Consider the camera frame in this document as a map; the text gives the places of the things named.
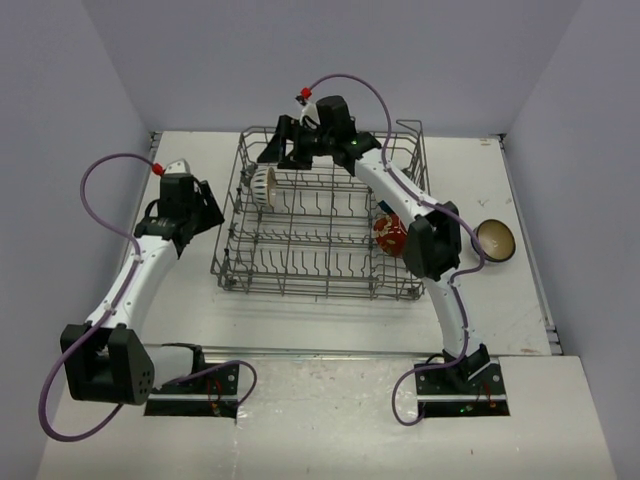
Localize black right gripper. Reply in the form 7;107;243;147
258;115;335;172

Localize white bowl teal stripes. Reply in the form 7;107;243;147
250;167;277;208

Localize red floral bowl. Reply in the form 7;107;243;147
373;213;408;258

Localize black gold patterned bowl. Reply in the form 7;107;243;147
475;219;516;263

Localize red diamond pattern bowl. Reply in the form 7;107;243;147
470;237;481;255

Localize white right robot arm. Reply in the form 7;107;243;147
258;94;490;393

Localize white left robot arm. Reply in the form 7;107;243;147
60;173;224;405

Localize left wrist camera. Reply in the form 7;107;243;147
151;158;191;177

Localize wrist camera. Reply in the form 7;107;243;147
151;158;191;177
296;87;320;129

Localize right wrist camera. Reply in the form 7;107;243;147
296;87;320;129

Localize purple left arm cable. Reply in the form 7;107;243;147
38;153;259;441

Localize grey wire dish rack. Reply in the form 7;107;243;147
210;126;424;301

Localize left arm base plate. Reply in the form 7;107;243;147
144;364;240;419

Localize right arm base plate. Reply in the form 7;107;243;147
414;360;510;419

